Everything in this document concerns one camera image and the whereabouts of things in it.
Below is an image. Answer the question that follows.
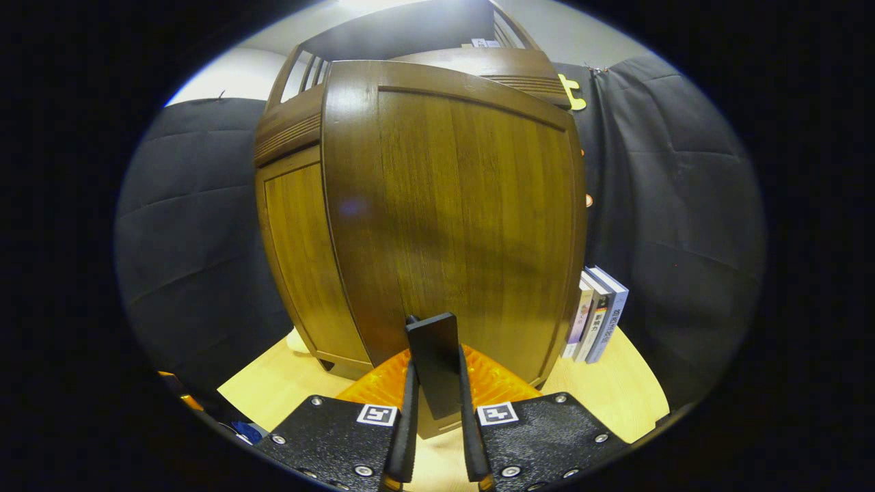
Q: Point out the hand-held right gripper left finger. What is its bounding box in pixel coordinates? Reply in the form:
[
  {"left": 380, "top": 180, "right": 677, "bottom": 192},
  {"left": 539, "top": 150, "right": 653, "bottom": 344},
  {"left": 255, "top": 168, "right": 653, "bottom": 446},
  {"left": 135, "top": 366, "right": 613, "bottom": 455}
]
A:
[{"left": 256, "top": 347, "right": 420, "bottom": 492}]

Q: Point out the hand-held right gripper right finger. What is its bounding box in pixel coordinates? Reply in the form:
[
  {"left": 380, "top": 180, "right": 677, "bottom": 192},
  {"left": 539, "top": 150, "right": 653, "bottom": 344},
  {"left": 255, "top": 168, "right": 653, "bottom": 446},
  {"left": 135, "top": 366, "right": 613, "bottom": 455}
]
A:
[{"left": 457, "top": 345, "right": 630, "bottom": 492}]

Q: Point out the wooden cabinet drawer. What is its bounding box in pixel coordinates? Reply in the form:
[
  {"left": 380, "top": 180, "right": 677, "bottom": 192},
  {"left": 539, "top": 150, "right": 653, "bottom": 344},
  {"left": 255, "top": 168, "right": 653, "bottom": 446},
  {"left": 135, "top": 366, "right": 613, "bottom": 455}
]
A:
[{"left": 254, "top": 48, "right": 572, "bottom": 168}]

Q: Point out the black backdrop cloth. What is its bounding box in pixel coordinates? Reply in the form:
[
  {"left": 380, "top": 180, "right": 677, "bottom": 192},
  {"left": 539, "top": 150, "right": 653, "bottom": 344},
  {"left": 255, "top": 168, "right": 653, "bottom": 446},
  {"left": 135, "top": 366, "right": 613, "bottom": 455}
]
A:
[{"left": 113, "top": 55, "right": 766, "bottom": 411}]

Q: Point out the black door handle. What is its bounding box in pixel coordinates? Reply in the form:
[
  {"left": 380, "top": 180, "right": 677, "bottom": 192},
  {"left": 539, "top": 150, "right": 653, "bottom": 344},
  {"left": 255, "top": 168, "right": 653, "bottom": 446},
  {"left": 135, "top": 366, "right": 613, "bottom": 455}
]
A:
[{"left": 405, "top": 312, "right": 463, "bottom": 421}]

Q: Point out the blue grey spine book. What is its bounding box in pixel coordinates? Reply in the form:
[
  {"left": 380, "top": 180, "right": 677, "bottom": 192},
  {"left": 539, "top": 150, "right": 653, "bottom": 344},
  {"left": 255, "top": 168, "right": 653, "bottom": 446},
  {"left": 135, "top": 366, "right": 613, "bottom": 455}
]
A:
[{"left": 584, "top": 265, "right": 630, "bottom": 364}]

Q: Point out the dark striped spine book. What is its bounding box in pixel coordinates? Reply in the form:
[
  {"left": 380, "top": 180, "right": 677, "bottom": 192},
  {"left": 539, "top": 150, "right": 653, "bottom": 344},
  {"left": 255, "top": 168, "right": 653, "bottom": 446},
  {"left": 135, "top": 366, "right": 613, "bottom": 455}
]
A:
[{"left": 573, "top": 270, "right": 613, "bottom": 363}]

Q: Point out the brown wooden shoe cabinet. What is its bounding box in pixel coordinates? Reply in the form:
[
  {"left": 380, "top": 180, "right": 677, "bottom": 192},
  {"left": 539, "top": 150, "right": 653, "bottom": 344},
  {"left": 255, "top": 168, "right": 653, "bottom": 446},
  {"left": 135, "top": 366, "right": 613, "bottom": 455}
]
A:
[{"left": 254, "top": 0, "right": 589, "bottom": 383}]

